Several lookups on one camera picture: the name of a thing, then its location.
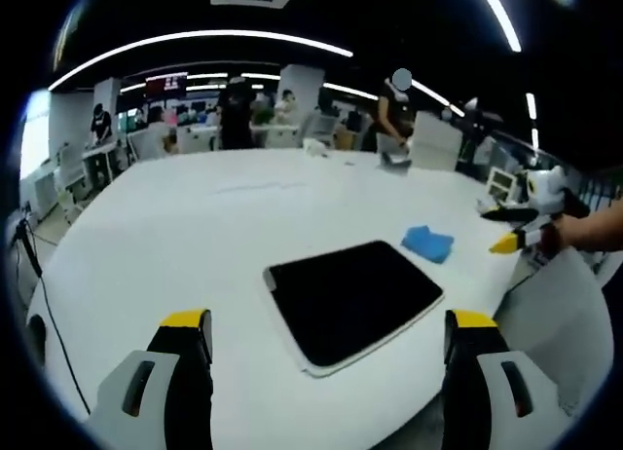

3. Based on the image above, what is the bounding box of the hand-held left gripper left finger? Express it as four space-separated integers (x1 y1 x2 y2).
85 308 214 450

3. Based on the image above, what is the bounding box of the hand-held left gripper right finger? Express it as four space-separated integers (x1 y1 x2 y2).
442 308 573 450

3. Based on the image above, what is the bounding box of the blue cleaning cloth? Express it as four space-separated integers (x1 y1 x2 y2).
400 224 455 265

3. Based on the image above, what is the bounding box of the black tablet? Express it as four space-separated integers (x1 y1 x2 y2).
262 240 445 378

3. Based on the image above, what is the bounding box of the person's right hand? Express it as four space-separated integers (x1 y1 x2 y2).
554 214 585 250

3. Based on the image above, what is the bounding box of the white framed box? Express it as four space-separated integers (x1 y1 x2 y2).
486 167 520 203

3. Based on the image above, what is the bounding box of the short ceiling light strip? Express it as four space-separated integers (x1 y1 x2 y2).
525 92 540 152

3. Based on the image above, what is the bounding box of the black tripod stand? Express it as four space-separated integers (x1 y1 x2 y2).
459 96 505 178

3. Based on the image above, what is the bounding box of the white upright panel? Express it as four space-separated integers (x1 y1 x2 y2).
411 111 463 173

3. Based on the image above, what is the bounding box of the black table grommet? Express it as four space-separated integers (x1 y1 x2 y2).
26 314 48 368

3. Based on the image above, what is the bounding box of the straight ceiling light strip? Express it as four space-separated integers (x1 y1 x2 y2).
474 0 523 53

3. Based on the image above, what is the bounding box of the black stand leg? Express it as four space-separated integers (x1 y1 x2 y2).
17 220 43 279

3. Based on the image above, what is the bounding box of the white crumpled object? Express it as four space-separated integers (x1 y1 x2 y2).
302 137 332 158

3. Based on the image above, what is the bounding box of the grey mesh office chair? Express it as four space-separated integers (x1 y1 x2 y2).
301 111 340 147

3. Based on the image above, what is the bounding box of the white chair with green base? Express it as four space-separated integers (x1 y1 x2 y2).
53 142 87 227

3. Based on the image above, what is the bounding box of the white office desk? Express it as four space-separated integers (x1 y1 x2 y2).
80 142 123 183

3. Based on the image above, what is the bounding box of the long curved ceiling light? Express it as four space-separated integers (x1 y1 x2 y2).
48 29 354 92

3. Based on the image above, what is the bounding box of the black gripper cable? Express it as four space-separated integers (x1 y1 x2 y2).
505 268 542 295

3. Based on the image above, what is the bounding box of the black floor cable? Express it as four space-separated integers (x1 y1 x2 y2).
14 215 92 415

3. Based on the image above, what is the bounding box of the red wall screen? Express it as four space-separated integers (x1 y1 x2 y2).
144 73 189 98

